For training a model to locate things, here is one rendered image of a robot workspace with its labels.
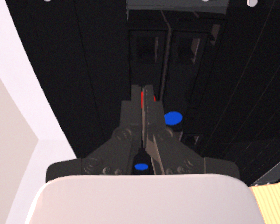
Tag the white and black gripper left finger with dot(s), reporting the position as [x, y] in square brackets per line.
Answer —
[115, 157]

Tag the black server rack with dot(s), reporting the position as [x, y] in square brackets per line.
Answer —
[78, 50]

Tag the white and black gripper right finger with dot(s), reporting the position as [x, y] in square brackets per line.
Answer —
[168, 155]

